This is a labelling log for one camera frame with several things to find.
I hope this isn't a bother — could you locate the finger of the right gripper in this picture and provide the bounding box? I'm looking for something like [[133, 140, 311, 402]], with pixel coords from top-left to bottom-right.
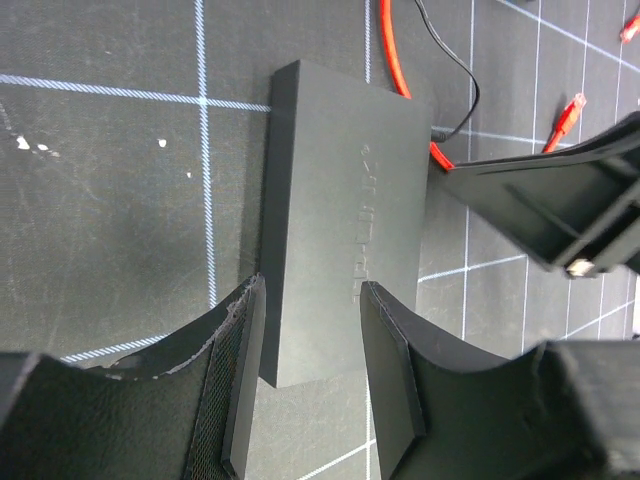
[[439, 112, 639, 278]]

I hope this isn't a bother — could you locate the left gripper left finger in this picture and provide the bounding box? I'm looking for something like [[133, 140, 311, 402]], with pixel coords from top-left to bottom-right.
[[1, 275, 265, 479]]

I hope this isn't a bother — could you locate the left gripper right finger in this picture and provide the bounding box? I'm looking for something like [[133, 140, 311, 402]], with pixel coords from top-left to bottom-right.
[[360, 282, 639, 479]]

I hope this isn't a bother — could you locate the long orange ethernet cable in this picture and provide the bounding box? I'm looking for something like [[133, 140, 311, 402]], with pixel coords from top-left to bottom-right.
[[379, 0, 587, 171]]

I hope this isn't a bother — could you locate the short orange ethernet cable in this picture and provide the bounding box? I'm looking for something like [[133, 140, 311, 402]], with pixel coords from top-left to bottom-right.
[[618, 8, 640, 46]]

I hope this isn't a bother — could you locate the black network switch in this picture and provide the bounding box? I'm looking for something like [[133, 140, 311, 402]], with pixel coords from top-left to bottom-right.
[[259, 60, 431, 388]]

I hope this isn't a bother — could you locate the black grid mat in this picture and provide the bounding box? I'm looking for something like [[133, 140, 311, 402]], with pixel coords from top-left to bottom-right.
[[0, 0, 640, 480]]

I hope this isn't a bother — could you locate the thin black adapter cable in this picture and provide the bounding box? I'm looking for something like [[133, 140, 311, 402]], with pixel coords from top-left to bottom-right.
[[412, 0, 481, 144]]

